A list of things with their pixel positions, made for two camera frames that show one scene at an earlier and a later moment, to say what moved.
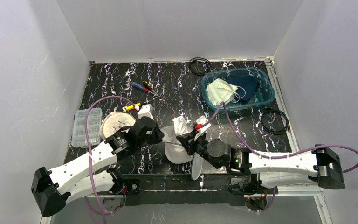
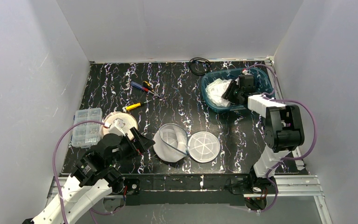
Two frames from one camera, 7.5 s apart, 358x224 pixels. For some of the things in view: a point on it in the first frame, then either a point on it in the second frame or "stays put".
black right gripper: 186,140 to 235,91
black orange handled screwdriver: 148,86 stays put
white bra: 219,91 stays put
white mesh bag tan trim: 113,121 stays put
